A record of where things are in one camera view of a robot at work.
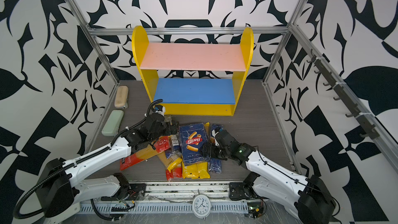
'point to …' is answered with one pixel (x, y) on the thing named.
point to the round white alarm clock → (201, 206)
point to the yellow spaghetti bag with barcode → (151, 152)
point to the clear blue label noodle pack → (175, 151)
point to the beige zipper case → (121, 98)
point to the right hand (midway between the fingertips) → (205, 151)
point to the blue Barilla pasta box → (192, 136)
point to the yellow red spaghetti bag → (174, 170)
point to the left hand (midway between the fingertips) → (173, 120)
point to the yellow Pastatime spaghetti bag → (200, 170)
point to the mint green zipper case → (113, 123)
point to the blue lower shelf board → (195, 90)
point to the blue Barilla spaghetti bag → (215, 165)
